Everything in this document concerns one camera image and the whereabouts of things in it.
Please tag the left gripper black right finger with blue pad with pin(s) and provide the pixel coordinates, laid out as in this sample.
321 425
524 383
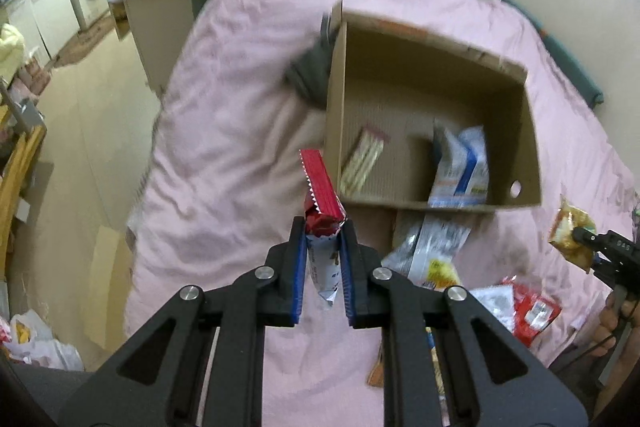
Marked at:
445 357

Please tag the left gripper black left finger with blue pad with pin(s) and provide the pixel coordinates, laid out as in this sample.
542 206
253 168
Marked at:
199 358

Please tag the yellow chips bag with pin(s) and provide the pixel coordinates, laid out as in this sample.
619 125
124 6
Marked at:
567 219

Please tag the red snack bag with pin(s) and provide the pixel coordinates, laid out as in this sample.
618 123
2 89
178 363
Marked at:
534 310

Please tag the red white snack packet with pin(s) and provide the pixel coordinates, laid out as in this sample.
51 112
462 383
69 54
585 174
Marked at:
324 217

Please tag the white barcode snack packet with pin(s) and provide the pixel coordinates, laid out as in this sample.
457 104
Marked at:
499 301

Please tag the white yellow-label snack bag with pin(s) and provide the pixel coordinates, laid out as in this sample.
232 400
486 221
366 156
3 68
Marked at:
423 249

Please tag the white plastic bag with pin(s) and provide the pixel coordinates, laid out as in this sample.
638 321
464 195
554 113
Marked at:
27 339

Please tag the blue white snack bag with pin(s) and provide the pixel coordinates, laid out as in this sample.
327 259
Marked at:
462 174

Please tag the teal bed edge cushion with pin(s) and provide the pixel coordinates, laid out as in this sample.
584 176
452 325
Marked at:
570 66

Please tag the pink bed duvet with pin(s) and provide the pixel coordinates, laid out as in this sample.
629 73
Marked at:
225 180

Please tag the brown cardboard box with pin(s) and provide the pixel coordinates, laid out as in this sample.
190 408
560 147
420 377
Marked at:
402 80

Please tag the striped cracker packet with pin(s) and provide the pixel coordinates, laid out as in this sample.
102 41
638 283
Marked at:
361 160

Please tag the dark grey cloth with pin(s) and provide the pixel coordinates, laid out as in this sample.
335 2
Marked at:
309 73

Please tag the white cabinet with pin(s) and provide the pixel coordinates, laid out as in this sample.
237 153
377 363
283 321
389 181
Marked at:
159 29

